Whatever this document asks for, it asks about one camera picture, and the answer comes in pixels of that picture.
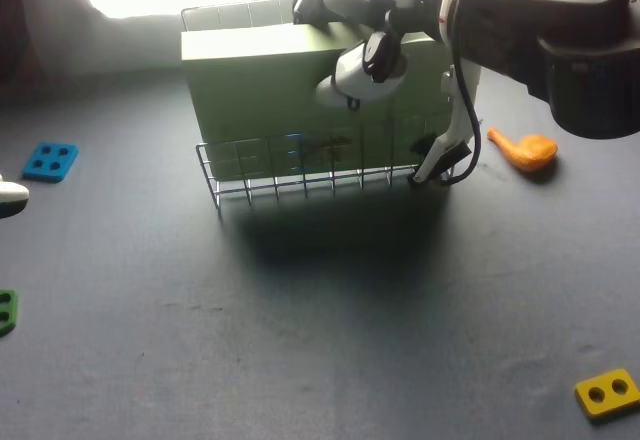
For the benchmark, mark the pale green book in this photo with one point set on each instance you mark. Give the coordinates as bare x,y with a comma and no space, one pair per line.
260,90

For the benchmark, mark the orange toy drumstick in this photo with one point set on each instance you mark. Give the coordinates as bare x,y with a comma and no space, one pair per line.
530,152

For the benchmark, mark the blue four-hole block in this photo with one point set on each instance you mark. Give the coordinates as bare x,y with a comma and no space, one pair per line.
50,161

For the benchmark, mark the grey table cloth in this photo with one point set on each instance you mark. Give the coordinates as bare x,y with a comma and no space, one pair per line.
150,285

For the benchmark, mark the yellow two-hole block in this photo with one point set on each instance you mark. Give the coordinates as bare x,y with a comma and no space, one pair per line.
607,393

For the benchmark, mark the green block with holes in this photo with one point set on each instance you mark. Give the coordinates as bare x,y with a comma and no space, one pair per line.
6,312

